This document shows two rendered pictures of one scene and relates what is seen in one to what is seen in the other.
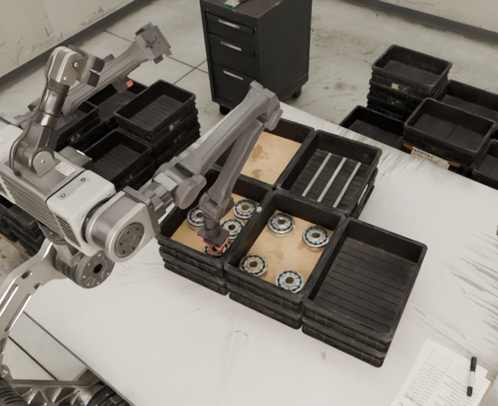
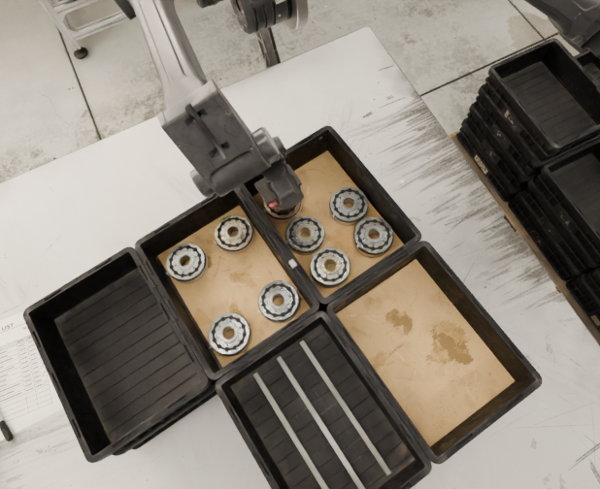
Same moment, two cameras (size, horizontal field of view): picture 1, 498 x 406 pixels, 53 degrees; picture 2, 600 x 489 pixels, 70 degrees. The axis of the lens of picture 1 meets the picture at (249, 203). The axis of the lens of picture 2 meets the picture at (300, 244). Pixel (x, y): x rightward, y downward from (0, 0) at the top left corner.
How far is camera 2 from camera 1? 1.49 m
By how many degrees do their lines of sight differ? 54
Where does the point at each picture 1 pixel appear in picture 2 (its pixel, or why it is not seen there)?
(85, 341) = (280, 77)
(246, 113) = (160, 67)
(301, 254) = (221, 304)
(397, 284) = (106, 397)
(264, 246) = (260, 265)
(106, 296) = (321, 105)
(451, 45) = not seen: outside the picture
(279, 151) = (440, 387)
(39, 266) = not seen: outside the picture
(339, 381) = not seen: hidden behind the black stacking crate
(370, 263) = (155, 384)
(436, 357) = (43, 398)
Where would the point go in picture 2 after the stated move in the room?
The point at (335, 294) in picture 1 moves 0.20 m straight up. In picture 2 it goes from (145, 310) to (109, 294)
